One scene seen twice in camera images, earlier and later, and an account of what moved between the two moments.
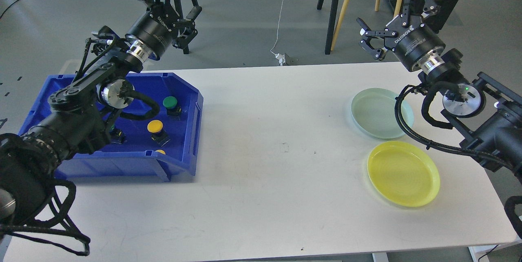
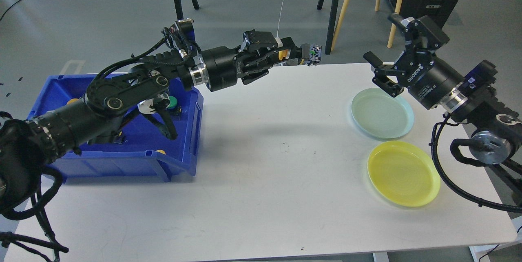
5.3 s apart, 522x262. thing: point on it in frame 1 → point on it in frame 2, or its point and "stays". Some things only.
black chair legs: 334,5 stays
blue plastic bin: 164,147 stays
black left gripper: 153,33 → 222,66
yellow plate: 403,172 stays
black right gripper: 417,46 → 429,79
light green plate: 373,110 stays
